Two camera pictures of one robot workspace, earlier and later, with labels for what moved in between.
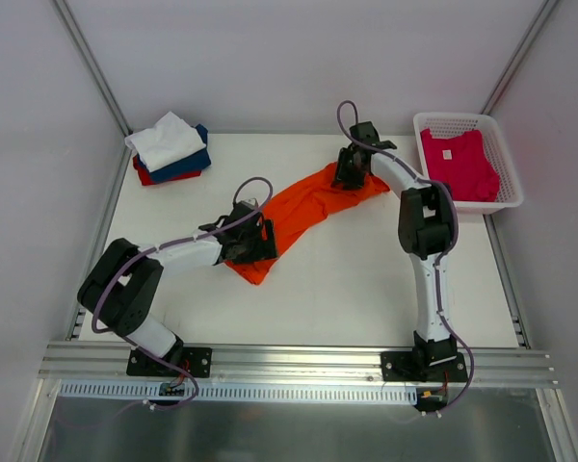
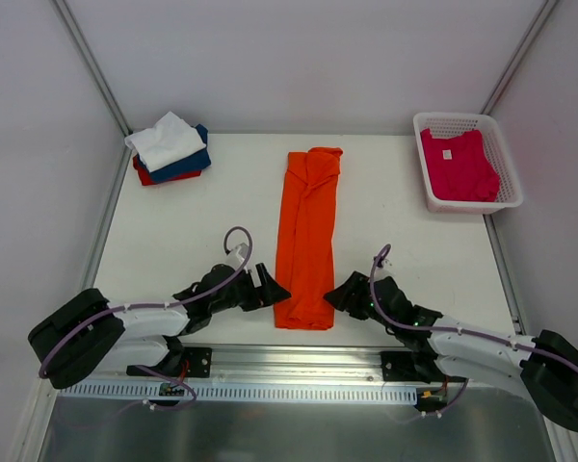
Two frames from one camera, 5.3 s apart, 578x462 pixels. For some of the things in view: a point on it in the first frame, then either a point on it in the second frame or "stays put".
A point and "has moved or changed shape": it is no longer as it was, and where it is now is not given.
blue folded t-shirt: (196, 161) stays put
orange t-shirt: (286, 210) has moved or changed shape
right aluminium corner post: (529, 41) stays put
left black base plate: (197, 362) stays put
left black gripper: (261, 241) -> (259, 287)
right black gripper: (348, 170) -> (357, 293)
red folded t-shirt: (144, 177) stays put
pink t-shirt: (460, 163) stays put
